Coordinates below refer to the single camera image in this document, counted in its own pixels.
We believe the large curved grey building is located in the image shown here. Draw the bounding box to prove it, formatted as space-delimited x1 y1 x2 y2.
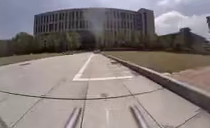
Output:
33 7 156 50

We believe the row of trees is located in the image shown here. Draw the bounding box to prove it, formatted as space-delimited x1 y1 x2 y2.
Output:
0 30 181 58

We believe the dry grass field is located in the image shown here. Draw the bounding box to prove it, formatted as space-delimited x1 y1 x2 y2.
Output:
102 50 210 75

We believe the robot's own part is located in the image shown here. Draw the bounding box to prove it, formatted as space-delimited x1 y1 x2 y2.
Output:
64 106 83 128
129 105 149 128

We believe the grey concrete kerb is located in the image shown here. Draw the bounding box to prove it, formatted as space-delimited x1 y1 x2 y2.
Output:
101 52 210 118

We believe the grey concrete slab road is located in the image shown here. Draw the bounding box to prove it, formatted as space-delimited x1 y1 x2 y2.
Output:
0 52 210 128

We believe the low dark building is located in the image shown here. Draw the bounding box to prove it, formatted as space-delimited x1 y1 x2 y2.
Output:
158 27 210 53

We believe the grass strip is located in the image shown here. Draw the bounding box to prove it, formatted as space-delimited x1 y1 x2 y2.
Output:
0 51 77 68

